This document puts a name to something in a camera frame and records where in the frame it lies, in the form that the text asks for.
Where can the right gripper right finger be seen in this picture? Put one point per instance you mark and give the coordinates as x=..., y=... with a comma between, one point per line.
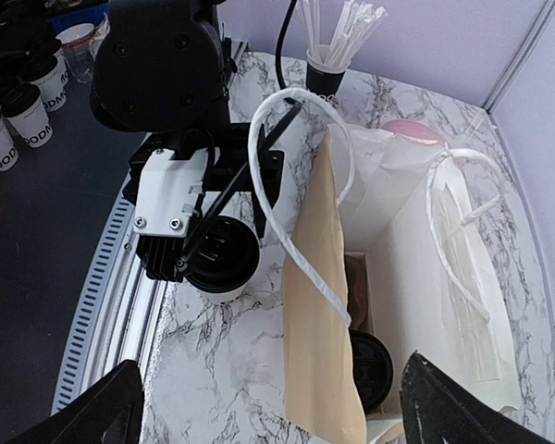
x=436, y=409

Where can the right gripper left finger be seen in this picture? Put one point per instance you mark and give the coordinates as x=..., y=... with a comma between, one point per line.
x=110, y=411

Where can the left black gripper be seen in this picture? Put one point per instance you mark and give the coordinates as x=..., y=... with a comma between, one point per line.
x=222, y=166

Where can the black cup lid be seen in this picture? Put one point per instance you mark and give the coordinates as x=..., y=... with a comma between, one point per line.
x=227, y=257
x=372, y=369

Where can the brown paper bag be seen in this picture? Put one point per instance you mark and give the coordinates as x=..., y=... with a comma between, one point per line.
x=431, y=286

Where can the brown cardboard cup carrier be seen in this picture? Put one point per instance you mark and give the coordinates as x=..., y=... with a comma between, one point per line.
x=357, y=290

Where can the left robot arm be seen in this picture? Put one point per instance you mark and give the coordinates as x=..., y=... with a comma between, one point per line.
x=163, y=69

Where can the black cup with straws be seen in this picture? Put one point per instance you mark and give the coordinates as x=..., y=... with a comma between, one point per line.
x=328, y=63

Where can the pink plate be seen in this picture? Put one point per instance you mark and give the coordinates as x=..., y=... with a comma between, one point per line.
x=419, y=134

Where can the clear plastic cup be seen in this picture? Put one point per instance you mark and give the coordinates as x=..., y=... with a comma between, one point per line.
x=79, y=60

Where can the red white paper cup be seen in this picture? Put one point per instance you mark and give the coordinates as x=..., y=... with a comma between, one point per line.
x=77, y=35

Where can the spare lidded cup back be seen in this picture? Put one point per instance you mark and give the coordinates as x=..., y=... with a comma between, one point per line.
x=42, y=70

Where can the spare lidded cup middle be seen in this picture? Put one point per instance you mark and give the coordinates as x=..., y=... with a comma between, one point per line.
x=23, y=109

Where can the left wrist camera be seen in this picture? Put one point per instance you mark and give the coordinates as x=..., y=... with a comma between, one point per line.
x=168, y=192

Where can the left aluminium frame post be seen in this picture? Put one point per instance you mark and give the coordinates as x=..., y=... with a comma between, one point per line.
x=523, y=51

